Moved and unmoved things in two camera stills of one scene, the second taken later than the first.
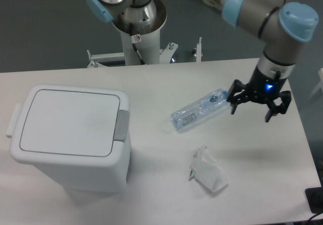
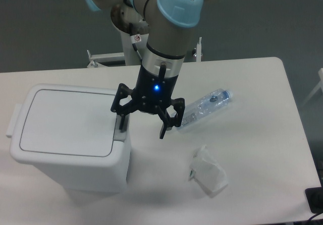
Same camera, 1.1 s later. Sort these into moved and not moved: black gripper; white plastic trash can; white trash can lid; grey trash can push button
Moved: black gripper
Not moved: grey trash can push button; white trash can lid; white plastic trash can
